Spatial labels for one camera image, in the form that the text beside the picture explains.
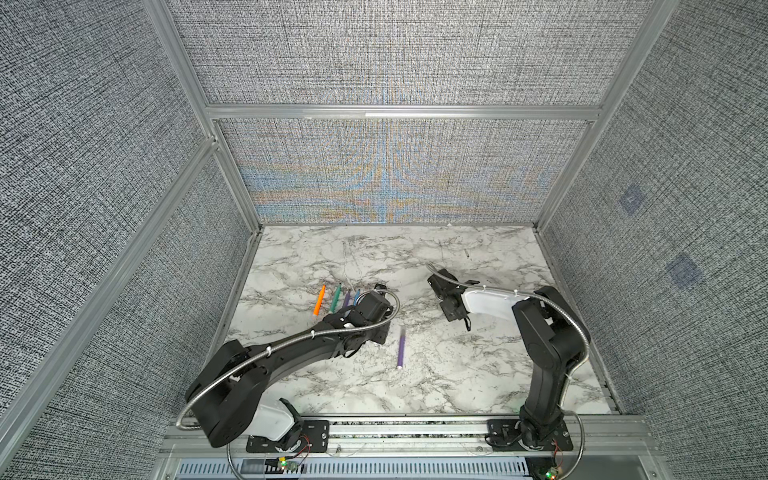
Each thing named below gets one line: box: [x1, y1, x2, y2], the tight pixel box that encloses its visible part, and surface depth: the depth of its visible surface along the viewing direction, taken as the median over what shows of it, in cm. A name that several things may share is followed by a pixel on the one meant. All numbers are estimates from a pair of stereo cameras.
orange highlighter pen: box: [313, 284, 327, 316], surface depth 100 cm
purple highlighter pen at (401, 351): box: [397, 335, 406, 369], surface depth 90 cm
